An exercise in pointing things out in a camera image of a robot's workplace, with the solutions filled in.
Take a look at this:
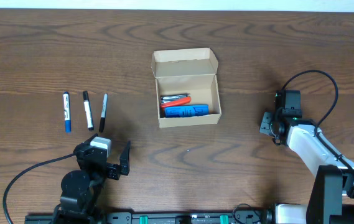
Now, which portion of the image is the open cardboard box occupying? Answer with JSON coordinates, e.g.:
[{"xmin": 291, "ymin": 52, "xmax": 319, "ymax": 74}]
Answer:
[{"xmin": 151, "ymin": 48, "xmax": 221, "ymax": 128}]

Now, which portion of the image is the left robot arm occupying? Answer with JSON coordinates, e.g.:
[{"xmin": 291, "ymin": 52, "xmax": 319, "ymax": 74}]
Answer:
[{"xmin": 50, "ymin": 134, "xmax": 131, "ymax": 224}]

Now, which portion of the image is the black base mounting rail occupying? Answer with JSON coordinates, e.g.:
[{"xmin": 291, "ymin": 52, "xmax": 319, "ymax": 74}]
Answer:
[{"xmin": 24, "ymin": 210, "xmax": 277, "ymax": 224}]

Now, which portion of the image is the thin black permanent marker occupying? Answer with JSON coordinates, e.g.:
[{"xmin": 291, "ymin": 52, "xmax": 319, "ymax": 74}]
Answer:
[{"xmin": 99, "ymin": 93, "xmax": 108, "ymax": 133}]

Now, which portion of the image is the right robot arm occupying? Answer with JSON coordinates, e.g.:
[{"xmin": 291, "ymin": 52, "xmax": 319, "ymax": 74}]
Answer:
[{"xmin": 259, "ymin": 90, "xmax": 354, "ymax": 223}]

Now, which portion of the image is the blue whiteboard marker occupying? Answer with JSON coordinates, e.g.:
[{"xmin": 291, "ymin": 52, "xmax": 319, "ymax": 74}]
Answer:
[{"xmin": 63, "ymin": 91, "xmax": 72, "ymax": 133}]

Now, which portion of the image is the blue plastic rectangular block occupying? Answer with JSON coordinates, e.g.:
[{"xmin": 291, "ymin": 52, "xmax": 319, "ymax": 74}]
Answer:
[{"xmin": 164, "ymin": 105, "xmax": 210, "ymax": 118}]

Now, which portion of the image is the black whiteboard marker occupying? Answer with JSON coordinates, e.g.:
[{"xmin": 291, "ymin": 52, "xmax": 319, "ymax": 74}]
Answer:
[{"xmin": 83, "ymin": 91, "xmax": 94, "ymax": 131}]

